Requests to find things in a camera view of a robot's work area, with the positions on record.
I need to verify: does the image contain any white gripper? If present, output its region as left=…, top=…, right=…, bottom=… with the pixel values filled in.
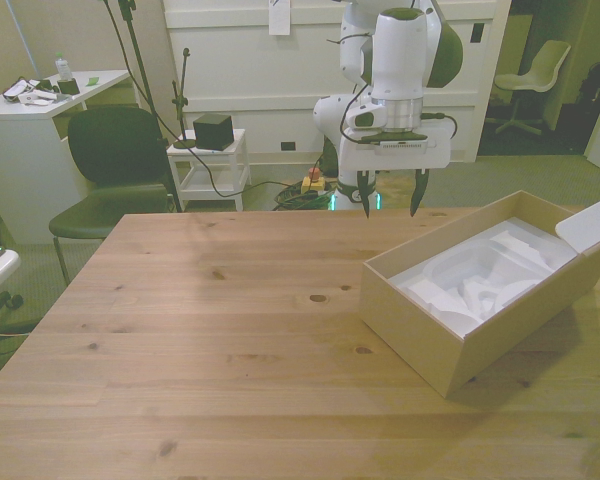
left=340, top=121, right=452, bottom=220

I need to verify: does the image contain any tan cardboard box with lid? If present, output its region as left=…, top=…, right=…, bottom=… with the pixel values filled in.
left=361, top=189, right=600, bottom=400

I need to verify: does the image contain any red emergency stop button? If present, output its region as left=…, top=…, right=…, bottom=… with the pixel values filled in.
left=301, top=166, right=327, bottom=194

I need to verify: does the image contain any white moulded foam insert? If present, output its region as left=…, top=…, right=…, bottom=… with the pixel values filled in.
left=389, top=215, right=579, bottom=339

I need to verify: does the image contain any small white side table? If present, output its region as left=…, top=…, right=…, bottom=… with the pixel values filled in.
left=166, top=128, right=253, bottom=213

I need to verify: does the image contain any black cube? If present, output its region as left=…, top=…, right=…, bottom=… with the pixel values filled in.
left=192, top=113, right=233, bottom=152

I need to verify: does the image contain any white swivel office chair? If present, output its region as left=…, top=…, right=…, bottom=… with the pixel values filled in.
left=493, top=39, right=573, bottom=136

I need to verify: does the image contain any white paper sheet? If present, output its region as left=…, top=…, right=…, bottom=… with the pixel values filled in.
left=268, top=0, right=292, bottom=37

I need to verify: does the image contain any dark bag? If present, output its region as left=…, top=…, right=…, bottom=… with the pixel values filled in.
left=576, top=61, right=600, bottom=152

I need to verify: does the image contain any tall black tripod stand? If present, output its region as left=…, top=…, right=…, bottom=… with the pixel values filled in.
left=117, top=0, right=184, bottom=214

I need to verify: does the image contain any dark padded chair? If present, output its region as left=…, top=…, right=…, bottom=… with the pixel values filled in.
left=48, top=106, right=182, bottom=287

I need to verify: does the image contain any clear plastic bottle white cap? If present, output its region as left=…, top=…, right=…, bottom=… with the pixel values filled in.
left=54, top=51, right=74, bottom=82

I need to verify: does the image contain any white handheld controller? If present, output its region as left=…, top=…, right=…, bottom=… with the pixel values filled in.
left=19, top=91, right=57, bottom=108

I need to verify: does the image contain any white desk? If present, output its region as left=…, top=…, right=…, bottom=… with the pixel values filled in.
left=0, top=69, right=134, bottom=247

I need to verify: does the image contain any white headset device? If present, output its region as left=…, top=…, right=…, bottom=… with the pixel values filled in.
left=1, top=76, right=37, bottom=102

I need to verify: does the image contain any black office chair base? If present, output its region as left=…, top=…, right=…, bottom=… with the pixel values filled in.
left=0, top=291, right=40, bottom=354

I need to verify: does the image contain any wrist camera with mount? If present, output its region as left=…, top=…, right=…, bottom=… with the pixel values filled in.
left=344, top=104, right=439, bottom=152

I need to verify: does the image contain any bundle of floor cables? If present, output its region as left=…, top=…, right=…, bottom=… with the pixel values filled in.
left=273, top=178, right=337, bottom=212

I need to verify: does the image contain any black cable on robot arm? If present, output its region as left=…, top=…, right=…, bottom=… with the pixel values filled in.
left=328, top=0, right=457, bottom=142

